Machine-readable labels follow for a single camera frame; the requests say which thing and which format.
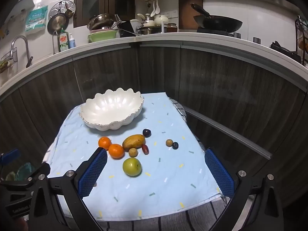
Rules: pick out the black white checked cloth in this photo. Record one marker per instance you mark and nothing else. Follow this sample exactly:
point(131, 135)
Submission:
point(179, 108)

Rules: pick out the brown wooden cutting board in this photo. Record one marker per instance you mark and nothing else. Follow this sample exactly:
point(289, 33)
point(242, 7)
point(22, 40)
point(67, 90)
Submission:
point(186, 12)

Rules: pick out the blue bottle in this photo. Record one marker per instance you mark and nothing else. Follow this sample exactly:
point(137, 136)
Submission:
point(72, 42)

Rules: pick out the light blue patterned cloth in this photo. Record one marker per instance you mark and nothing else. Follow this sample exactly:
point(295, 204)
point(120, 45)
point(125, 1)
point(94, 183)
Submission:
point(156, 185)

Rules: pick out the brown glass jar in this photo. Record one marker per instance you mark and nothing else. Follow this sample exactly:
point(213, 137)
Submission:
point(171, 27)

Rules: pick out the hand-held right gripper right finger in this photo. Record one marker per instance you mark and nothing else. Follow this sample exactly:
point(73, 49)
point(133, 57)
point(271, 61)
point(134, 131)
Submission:
point(220, 175)

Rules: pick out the teal plastic bag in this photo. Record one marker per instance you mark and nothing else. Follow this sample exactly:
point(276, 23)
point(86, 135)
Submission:
point(24, 170)

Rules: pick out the white teapot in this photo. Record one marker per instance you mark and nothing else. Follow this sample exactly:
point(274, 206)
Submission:
point(160, 19)

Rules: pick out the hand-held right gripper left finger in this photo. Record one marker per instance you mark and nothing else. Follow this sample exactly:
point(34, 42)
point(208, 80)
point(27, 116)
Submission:
point(92, 173)

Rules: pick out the brown longan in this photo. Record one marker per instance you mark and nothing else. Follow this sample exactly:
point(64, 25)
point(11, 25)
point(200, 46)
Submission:
point(169, 142)
point(133, 152)

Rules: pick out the dark purple plum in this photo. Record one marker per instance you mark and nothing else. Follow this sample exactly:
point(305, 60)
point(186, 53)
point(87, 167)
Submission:
point(146, 132)

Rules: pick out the green apple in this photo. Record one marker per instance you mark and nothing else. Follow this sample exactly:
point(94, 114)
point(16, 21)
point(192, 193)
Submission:
point(131, 167)

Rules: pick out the steel pot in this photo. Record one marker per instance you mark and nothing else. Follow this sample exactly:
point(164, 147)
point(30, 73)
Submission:
point(149, 30)

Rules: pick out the dark wood window frame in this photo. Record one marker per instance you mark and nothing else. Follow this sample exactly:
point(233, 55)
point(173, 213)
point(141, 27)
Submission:
point(81, 4)

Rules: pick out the black metal object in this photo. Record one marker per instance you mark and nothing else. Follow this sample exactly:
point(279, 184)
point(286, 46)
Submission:
point(284, 51)

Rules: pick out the white wall socket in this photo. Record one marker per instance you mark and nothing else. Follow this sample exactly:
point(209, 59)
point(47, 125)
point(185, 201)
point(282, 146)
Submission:
point(172, 14)

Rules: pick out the yellow mango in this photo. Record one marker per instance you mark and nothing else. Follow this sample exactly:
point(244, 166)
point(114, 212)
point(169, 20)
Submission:
point(133, 141)

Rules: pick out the green plastic basin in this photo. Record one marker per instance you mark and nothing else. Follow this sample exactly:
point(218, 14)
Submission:
point(103, 38)

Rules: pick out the black pot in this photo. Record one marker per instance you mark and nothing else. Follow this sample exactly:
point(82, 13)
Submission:
point(126, 28)

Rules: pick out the tangerine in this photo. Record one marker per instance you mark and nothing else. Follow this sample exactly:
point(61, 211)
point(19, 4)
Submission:
point(104, 142)
point(116, 151)

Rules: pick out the steel cup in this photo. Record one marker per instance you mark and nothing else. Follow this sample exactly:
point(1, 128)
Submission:
point(257, 40)
point(237, 35)

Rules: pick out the white scalloped bowl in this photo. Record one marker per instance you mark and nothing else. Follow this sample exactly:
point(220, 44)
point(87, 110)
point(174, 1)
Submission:
point(108, 108)

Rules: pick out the green white plastic pack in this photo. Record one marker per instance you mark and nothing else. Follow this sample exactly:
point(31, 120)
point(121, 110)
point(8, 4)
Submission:
point(36, 18)

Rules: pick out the white hanging spoon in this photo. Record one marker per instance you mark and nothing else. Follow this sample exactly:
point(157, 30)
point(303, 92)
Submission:
point(157, 8)
point(153, 10)

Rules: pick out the small chrome tap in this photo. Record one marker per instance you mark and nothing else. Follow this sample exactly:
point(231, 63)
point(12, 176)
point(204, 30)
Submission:
point(54, 43)

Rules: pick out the blueberry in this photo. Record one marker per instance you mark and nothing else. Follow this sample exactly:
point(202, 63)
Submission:
point(175, 145)

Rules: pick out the chrome kitchen faucet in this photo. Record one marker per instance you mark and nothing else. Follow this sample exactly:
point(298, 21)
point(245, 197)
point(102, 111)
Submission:
point(26, 45)

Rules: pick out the white lidded pot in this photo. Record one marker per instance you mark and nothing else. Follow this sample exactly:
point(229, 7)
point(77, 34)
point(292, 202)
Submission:
point(145, 20)

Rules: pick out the black wok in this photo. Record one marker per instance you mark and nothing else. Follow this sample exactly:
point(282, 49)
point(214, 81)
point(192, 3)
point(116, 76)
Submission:
point(216, 22)

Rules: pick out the red date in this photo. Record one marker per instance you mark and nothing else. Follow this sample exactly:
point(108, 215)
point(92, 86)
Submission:
point(145, 149)

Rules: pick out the grey striped cloth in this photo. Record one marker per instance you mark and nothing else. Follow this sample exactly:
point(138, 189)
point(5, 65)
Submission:
point(192, 219)

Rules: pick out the aluminium rail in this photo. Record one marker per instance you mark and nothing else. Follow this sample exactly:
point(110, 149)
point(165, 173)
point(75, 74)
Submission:
point(228, 134)

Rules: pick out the dark wood kitchen counter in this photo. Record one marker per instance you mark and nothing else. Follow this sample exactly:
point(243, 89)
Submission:
point(216, 77)

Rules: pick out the hanging steel pan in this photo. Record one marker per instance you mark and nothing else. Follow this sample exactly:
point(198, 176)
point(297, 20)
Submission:
point(57, 24)

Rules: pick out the steel steamer plate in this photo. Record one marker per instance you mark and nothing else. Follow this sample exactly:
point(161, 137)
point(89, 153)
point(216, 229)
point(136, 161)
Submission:
point(62, 8)

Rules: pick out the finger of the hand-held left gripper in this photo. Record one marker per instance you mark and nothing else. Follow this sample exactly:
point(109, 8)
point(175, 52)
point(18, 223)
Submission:
point(9, 154)
point(36, 173)

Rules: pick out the black induction cooker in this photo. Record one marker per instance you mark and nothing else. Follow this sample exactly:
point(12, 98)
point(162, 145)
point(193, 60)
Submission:
point(216, 32)

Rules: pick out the green dish soap bottle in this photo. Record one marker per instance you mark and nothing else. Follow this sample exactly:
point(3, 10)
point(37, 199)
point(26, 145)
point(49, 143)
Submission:
point(63, 41)

